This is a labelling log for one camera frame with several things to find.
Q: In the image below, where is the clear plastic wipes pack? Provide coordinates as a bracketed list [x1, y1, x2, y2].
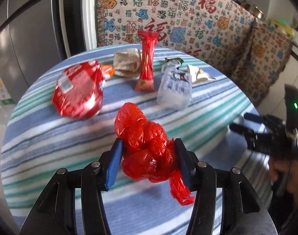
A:
[156, 68, 192, 110]

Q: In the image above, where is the beige crumpled paper bag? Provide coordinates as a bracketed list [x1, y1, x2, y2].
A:
[113, 48, 142, 78]

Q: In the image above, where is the red plastic bag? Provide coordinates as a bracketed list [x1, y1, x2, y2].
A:
[115, 102, 195, 206]

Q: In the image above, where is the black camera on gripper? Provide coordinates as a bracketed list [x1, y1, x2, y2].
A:
[285, 84, 298, 135]

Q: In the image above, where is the black foil wrapper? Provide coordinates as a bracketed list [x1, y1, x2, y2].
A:
[161, 58, 184, 73]

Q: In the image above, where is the patterned fu character blanket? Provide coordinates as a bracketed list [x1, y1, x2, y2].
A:
[96, 0, 292, 106]

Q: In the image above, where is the red snack bag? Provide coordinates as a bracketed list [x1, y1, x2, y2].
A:
[52, 60, 104, 119]

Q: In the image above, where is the striped blue green tablecloth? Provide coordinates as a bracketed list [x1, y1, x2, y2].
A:
[1, 45, 271, 234]

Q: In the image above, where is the metal pot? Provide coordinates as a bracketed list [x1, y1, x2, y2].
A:
[236, 0, 264, 19]

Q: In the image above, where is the orange small wrapper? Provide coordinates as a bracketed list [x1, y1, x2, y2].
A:
[100, 65, 115, 80]

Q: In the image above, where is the grey refrigerator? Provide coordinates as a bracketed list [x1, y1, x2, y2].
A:
[0, 0, 67, 103]

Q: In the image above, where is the white red paper carton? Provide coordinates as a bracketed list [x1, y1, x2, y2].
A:
[187, 65, 216, 84]

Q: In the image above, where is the tall red wrapper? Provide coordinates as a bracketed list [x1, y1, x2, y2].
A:
[134, 31, 159, 91]

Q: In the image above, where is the right hand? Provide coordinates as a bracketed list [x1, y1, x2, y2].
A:
[268, 157, 298, 201]

